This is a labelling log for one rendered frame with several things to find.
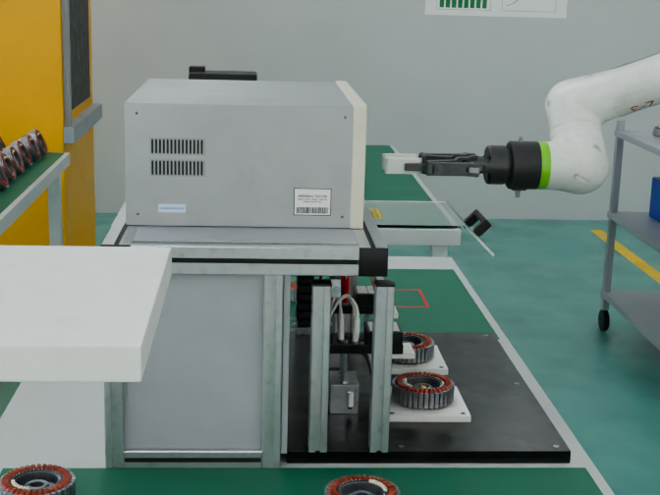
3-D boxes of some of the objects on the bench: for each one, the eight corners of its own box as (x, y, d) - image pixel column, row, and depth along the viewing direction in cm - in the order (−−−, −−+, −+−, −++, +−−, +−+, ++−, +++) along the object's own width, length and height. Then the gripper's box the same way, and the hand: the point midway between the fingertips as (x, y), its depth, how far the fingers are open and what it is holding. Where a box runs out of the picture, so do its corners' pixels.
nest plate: (436, 350, 238) (436, 345, 237) (448, 374, 223) (448, 368, 223) (364, 350, 237) (364, 344, 236) (371, 374, 222) (371, 368, 222)
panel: (279, 329, 249) (282, 194, 242) (288, 453, 184) (291, 274, 178) (274, 329, 248) (276, 193, 241) (280, 453, 184) (284, 274, 177)
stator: (443, 387, 213) (444, 368, 212) (462, 410, 202) (463, 390, 201) (384, 390, 210) (385, 371, 209) (400, 412, 200) (401, 393, 199)
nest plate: (456, 391, 214) (456, 385, 214) (470, 421, 200) (470, 415, 199) (376, 391, 213) (376, 385, 213) (385, 421, 199) (385, 414, 198)
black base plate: (492, 342, 251) (493, 332, 251) (570, 463, 189) (571, 450, 189) (278, 341, 248) (279, 330, 248) (286, 464, 186) (287, 450, 185)
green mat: (453, 270, 313) (453, 269, 312) (499, 339, 253) (499, 338, 253) (106, 266, 306) (106, 265, 306) (70, 336, 247) (70, 335, 247)
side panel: (279, 461, 187) (283, 270, 179) (280, 468, 184) (283, 275, 176) (107, 461, 185) (103, 268, 177) (104, 468, 182) (100, 273, 175)
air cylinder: (355, 398, 209) (356, 369, 208) (357, 413, 202) (358, 384, 201) (327, 398, 209) (327, 369, 208) (329, 413, 202) (330, 384, 200)
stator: (428, 347, 235) (429, 330, 235) (437, 365, 225) (438, 348, 224) (374, 347, 235) (375, 329, 234) (380, 365, 224) (381, 347, 223)
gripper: (515, 192, 211) (387, 192, 209) (496, 176, 227) (377, 175, 226) (517, 152, 209) (389, 150, 207) (498, 138, 225) (379, 137, 224)
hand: (400, 163), depth 217 cm, fingers open, 4 cm apart
